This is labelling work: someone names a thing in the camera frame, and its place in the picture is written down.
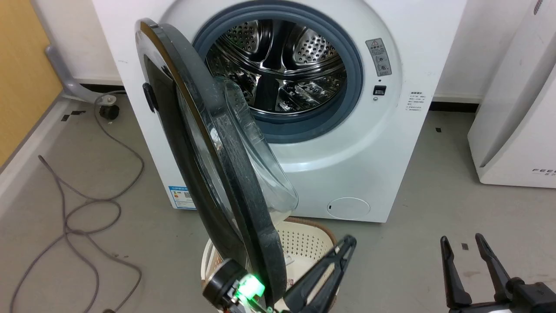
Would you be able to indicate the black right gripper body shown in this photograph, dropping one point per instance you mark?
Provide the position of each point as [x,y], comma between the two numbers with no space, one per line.
[534,300]

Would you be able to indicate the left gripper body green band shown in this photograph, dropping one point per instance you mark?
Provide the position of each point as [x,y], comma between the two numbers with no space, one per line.
[226,284]

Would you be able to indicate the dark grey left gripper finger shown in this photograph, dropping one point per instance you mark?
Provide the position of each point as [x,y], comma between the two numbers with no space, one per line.
[312,274]
[336,282]

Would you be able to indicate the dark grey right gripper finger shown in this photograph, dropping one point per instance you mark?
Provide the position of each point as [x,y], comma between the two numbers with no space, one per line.
[455,282]
[495,271]

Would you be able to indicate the black round washing machine door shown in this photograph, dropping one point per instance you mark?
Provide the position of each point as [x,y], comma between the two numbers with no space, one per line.
[256,208]

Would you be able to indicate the white front-load washing machine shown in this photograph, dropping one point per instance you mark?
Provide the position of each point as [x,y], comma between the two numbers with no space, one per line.
[369,165]

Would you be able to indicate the grey rubber door gasket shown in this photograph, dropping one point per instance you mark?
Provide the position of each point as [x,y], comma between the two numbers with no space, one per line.
[354,87]

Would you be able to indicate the black door latch socket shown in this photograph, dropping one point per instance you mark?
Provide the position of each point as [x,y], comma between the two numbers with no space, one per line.
[379,90]

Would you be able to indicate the cream perforated laundry basket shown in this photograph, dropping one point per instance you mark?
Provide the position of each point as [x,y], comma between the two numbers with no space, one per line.
[304,243]

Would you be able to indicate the round white filter cover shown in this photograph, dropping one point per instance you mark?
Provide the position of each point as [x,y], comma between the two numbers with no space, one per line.
[348,208]

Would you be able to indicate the blue energy label sticker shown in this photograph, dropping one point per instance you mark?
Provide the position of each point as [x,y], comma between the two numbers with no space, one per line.
[181,198]

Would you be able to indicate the white tall appliance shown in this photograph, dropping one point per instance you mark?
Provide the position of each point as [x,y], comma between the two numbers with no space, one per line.
[517,130]

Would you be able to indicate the black caster wheel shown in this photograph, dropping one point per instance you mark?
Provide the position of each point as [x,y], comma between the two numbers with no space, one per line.
[109,112]

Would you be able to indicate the stainless steel washer drum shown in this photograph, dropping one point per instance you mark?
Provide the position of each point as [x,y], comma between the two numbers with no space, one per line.
[278,52]

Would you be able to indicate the grey warning sticker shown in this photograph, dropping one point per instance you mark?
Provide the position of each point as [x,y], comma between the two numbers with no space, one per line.
[378,56]

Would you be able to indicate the yellow wooden panel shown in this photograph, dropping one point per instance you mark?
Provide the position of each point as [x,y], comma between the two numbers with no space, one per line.
[21,74]

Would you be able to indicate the grey metal frame leg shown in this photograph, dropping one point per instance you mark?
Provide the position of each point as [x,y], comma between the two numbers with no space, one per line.
[61,74]

